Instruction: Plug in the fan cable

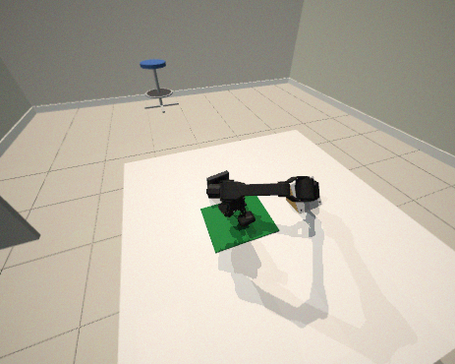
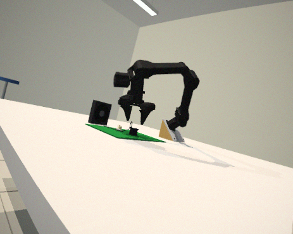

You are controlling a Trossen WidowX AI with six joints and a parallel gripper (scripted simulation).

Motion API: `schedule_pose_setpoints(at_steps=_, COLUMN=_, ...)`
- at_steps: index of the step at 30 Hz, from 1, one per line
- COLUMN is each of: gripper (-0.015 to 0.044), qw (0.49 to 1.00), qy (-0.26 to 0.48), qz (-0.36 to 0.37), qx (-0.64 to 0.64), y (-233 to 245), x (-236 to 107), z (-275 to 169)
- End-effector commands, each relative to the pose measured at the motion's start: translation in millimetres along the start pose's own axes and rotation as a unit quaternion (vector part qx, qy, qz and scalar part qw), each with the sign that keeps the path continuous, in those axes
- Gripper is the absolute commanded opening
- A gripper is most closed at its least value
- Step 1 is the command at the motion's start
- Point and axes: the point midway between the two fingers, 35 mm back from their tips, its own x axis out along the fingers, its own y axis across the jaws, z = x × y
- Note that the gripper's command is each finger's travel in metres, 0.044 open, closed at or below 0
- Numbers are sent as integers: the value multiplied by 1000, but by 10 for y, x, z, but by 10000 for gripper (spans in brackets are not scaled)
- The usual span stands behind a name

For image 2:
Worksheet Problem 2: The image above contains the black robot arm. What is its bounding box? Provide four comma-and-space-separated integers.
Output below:
113, 60, 200, 132

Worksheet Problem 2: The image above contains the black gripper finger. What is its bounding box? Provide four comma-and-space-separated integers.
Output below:
139, 110, 152, 125
120, 105, 132, 121

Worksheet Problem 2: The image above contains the black cable with plug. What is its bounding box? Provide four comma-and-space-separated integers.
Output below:
129, 126, 139, 135

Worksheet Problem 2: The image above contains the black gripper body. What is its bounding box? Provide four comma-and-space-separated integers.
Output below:
118, 88, 156, 111

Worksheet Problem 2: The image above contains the green circuit board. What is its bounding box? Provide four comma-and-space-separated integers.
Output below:
85, 124, 166, 143

